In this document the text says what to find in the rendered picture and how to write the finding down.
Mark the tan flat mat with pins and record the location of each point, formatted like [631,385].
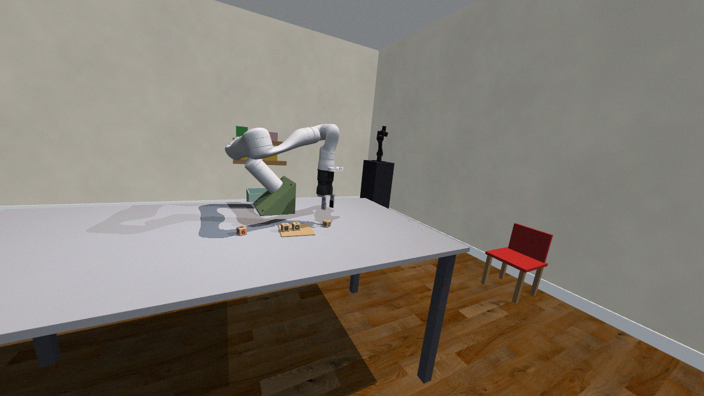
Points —
[305,230]

